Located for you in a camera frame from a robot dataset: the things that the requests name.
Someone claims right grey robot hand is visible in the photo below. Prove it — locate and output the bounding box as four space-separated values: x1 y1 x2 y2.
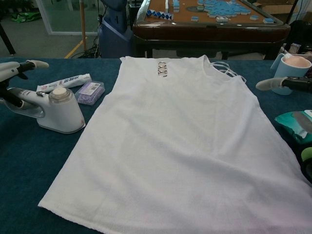
255 76 312 134

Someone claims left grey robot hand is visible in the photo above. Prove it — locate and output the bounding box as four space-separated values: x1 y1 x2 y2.
0 59 49 110

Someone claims white handheld garment steamer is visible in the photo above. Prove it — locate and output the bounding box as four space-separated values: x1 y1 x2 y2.
0 87 86 135

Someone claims white toothpaste tube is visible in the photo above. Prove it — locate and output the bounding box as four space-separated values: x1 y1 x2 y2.
36 74 92 93

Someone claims green microfibre cloth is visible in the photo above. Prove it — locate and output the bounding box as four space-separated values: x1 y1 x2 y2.
300 145 312 161

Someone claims light blue cup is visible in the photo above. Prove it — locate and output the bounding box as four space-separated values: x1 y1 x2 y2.
270 53 312 96

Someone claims teal wet wipes pack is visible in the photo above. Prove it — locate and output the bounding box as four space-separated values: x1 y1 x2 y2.
274 109 312 144

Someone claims cardboard box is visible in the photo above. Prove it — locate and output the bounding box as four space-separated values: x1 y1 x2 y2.
253 0 307 15

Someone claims clear box of purple picks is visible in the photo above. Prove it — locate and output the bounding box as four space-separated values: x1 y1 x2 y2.
74 81 106 107

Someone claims orange wooden pole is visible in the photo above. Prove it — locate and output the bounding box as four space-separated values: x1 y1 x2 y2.
80 0 87 48

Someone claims dark blue tablecloth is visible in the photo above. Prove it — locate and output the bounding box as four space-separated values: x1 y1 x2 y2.
0 56 312 234

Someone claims brown mahjong table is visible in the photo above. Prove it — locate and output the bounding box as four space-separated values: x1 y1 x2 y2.
133 0 292 60

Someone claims heap of blue mahjong tiles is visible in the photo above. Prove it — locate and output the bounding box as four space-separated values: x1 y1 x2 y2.
186 0 248 18

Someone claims white sleeveless top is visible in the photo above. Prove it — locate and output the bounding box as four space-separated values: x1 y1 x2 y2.
38 55 312 234

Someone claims blue white snake puzzle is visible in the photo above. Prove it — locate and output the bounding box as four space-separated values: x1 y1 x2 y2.
145 9 174 20

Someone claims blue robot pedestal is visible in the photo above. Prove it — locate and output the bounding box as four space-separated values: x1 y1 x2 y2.
97 0 135 59

